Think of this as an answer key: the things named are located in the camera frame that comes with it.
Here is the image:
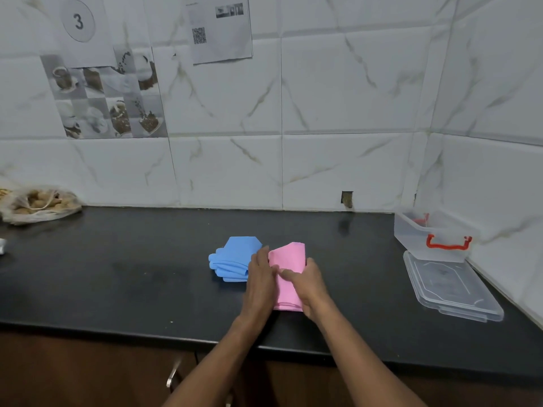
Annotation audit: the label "person's left hand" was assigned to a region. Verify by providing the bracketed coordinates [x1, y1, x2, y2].
[237, 245, 279, 329]

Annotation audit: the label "person's right hand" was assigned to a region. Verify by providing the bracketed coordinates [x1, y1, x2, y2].
[278, 257, 337, 325]

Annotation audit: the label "blue silicone glove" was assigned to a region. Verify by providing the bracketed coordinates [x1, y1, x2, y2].
[208, 249, 251, 283]
[208, 236, 263, 283]

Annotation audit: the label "clear plastic box red handles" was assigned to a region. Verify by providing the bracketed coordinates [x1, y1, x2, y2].
[393, 209, 480, 263]

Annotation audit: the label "person's right forearm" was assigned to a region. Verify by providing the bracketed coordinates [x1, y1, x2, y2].
[316, 307, 427, 407]

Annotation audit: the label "person's left forearm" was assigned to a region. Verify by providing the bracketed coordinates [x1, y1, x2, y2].
[163, 315, 264, 407]

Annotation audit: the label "brown wooden cabinet door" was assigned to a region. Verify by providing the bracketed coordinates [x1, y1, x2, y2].
[0, 330, 196, 407]
[195, 353, 543, 407]

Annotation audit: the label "clear plastic lid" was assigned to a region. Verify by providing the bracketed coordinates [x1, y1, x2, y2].
[403, 249, 505, 323]

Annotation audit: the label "plastic bag of snacks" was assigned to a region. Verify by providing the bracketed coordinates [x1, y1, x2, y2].
[0, 187, 84, 226]

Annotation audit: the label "paper sheet with square code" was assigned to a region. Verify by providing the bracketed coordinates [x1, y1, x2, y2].
[185, 0, 253, 66]

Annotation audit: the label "paper sheet with circle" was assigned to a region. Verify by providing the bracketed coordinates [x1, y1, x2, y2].
[53, 0, 118, 69]

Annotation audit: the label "coffee print wall tile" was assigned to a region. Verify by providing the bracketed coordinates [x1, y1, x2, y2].
[40, 46, 169, 140]

